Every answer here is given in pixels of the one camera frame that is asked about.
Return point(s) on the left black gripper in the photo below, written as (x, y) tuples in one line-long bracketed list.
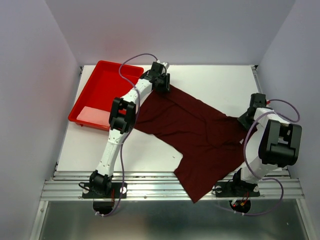
[(166, 87)]

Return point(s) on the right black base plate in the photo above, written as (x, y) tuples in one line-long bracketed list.
[(230, 189)]

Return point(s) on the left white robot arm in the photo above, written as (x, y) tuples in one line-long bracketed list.
[(122, 119)]

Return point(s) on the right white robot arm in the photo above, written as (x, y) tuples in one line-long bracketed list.
[(279, 147)]

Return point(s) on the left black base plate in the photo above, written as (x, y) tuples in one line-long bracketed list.
[(116, 190)]

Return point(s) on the red plastic tray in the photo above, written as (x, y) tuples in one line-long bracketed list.
[(99, 85)]

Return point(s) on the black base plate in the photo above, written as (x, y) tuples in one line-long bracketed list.
[(230, 189), (116, 190)]

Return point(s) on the aluminium rail frame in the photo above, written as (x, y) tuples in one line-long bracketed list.
[(156, 206)]

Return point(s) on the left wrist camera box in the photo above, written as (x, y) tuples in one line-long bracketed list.
[(160, 67)]

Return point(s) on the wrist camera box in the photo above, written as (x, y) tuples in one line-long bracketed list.
[(160, 67), (258, 100)]

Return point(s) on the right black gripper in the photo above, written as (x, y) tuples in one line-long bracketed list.
[(247, 126)]

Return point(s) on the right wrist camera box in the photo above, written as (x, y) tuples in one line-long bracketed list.
[(258, 100)]

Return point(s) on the dark red t shirt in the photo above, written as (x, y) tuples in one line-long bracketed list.
[(209, 140)]

